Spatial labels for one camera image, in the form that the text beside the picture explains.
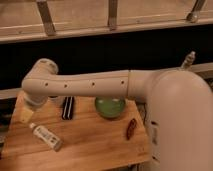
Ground right metal railing post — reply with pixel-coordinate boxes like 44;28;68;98
186;0;206;23

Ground metal railing post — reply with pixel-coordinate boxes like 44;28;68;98
36;0;56;36
186;0;206;23
107;0;118;30

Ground white plastic bottle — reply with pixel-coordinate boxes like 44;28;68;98
29;123;62;151

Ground middle metal railing post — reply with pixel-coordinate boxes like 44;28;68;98
107;0;118;30

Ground wooden table board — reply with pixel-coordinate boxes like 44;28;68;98
0;95;149;171

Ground green bowl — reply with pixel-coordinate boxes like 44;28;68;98
95;98;126;119

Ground clear bottle on ledge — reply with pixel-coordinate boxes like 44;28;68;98
181;51;195;70

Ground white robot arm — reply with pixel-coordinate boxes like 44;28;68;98
22;58;213;171

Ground black striped sponge block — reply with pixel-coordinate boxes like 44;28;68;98
62;96;74;120

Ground left metal railing post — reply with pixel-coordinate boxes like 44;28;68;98
36;0;56;36

